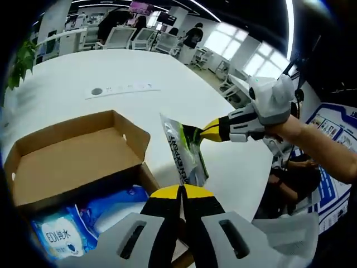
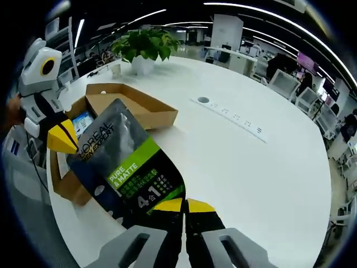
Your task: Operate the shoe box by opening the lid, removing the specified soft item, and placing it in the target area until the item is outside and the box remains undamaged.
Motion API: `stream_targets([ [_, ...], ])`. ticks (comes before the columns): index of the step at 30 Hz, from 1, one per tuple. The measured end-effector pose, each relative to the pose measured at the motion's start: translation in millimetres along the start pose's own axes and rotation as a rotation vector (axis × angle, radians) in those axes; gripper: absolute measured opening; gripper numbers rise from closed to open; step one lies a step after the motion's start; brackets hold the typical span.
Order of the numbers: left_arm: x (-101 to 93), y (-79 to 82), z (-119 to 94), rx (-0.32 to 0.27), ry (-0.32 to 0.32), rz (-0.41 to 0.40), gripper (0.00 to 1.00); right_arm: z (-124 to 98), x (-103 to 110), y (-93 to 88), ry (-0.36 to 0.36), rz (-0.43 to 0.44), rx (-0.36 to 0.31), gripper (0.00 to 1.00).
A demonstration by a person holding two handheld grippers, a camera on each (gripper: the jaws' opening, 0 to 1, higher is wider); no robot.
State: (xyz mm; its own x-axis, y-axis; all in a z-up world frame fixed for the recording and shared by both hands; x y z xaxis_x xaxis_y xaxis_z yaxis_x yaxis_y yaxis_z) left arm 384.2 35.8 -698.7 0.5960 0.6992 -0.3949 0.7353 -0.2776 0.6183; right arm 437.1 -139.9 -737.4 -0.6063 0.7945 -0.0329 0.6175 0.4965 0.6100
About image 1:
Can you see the blue floral tissue pack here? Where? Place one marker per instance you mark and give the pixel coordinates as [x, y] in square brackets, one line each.
[111, 209]

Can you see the table socket panel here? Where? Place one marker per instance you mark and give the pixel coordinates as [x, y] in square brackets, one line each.
[122, 90]

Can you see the row of white office chairs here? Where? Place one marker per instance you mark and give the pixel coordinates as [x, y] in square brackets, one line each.
[120, 37]

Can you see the bright window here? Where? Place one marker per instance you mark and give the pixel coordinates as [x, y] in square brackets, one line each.
[226, 42]
[265, 61]

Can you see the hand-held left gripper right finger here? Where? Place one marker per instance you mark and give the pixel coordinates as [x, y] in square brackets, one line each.
[200, 206]

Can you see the green potted plant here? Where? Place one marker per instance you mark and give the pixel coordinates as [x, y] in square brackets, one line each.
[21, 67]

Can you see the wall poster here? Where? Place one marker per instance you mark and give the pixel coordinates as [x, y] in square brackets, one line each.
[334, 195]

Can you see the ceiling light strip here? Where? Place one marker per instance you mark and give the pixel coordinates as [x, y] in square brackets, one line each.
[290, 25]

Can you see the pink display screen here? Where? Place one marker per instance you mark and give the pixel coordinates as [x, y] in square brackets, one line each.
[140, 7]

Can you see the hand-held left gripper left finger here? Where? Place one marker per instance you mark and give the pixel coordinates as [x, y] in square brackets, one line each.
[159, 208]

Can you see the white square pillar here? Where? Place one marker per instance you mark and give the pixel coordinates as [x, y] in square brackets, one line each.
[54, 16]

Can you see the brown cardboard shoe box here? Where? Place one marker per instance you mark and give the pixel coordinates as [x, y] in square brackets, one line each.
[75, 159]

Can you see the dark display screen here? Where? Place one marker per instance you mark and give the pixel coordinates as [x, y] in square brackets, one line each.
[167, 17]

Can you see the silver green soft pouch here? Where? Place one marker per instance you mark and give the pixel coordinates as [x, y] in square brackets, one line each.
[181, 150]

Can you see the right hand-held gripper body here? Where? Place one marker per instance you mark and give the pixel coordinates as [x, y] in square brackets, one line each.
[270, 97]

